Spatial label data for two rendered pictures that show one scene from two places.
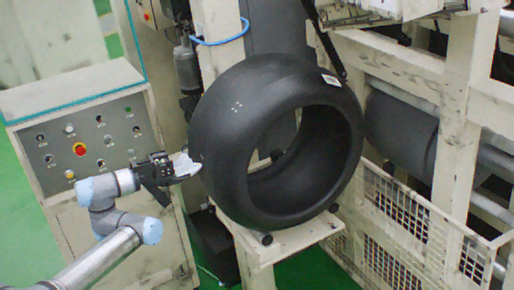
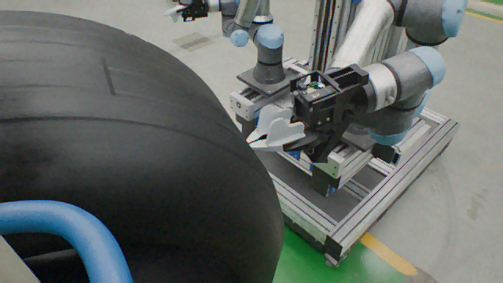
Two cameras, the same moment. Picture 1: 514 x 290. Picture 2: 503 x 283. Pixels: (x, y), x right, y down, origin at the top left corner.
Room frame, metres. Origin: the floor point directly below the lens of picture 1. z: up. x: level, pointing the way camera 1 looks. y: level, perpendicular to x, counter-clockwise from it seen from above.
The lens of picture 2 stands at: (1.63, 0.19, 1.60)
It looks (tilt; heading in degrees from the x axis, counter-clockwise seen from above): 42 degrees down; 181
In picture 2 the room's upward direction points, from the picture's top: straight up
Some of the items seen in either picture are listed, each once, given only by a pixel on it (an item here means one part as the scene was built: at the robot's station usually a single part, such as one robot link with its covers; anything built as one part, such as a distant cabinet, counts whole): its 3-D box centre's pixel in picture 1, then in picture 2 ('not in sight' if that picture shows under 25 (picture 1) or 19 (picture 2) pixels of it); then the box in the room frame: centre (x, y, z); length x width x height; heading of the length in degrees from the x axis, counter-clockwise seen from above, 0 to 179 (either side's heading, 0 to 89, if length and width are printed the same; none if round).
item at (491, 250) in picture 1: (383, 245); not in sight; (1.37, -0.44, 0.65); 0.90 x 0.02 x 0.70; 25
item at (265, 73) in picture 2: not in sight; (269, 66); (0.17, 0.26, 0.77); 0.15 x 0.15 x 0.10
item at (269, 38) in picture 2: not in sight; (269, 42); (0.16, 0.26, 0.88); 0.13 x 0.12 x 0.14; 18
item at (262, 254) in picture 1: (245, 226); not in sight; (1.37, 0.08, 0.83); 0.36 x 0.09 x 0.06; 25
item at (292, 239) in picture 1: (278, 218); not in sight; (1.43, -0.04, 0.80); 0.37 x 0.36 x 0.02; 115
